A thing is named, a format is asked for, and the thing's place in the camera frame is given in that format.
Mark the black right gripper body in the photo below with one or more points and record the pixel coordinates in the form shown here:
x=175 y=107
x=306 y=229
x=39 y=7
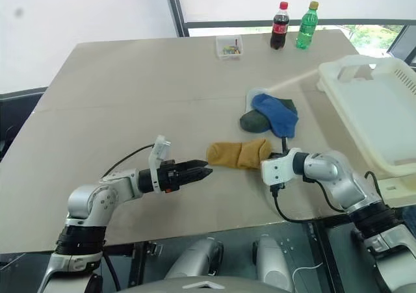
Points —
x=276 y=156

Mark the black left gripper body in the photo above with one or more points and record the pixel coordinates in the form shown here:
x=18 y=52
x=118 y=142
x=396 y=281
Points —
x=172 y=176

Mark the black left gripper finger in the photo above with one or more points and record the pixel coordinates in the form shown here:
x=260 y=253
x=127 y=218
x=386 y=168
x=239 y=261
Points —
x=198 y=175
x=196 y=164

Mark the royal blue sock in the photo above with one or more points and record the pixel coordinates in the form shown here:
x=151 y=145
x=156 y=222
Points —
x=276 y=114

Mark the mustard yellow sock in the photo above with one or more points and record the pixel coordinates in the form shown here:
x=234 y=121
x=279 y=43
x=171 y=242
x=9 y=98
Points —
x=234 y=155

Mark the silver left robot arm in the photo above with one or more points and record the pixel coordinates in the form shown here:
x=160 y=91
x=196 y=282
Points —
x=100 y=198

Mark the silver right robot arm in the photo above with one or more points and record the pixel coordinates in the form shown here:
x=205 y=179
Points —
x=338 y=179

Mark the dark grey-green sock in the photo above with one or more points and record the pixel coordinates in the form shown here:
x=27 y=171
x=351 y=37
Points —
x=253 y=122

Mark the light blue sock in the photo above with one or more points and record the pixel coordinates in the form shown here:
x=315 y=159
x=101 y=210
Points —
x=255 y=93

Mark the white plastic basket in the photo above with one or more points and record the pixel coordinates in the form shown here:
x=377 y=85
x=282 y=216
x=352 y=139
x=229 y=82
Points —
x=370 y=111

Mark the silver rounded robot thigh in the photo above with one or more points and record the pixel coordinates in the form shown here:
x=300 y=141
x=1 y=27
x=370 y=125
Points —
x=195 y=257
x=271 y=263

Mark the clear plastic box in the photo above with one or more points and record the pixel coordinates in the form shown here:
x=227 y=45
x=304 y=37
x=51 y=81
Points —
x=229 y=54

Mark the colourful small pieces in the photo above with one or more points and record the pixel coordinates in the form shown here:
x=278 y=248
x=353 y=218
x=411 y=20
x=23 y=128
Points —
x=231 y=49

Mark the grey robot torso top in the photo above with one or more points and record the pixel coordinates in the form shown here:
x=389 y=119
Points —
x=195 y=286

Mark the cola bottle with red cap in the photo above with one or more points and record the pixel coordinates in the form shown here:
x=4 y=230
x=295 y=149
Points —
x=279 y=30

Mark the green bottle with yellow cap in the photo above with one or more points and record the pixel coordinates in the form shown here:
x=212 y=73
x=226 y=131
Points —
x=307 y=30

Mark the white plastic base tray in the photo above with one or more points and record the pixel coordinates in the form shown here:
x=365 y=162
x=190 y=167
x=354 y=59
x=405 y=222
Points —
x=399 y=192

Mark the black cabinet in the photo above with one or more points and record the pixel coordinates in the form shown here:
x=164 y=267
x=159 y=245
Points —
x=19 y=117

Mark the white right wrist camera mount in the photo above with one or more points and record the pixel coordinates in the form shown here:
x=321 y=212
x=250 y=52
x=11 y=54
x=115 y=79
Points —
x=276 y=171

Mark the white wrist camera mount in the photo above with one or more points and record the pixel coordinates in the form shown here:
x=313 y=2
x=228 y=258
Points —
x=276 y=171
x=159 y=150

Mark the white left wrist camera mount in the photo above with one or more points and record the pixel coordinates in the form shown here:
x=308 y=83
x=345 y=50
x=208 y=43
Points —
x=159 y=150

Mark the black table frame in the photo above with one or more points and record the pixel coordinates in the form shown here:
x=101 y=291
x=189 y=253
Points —
x=136 y=250

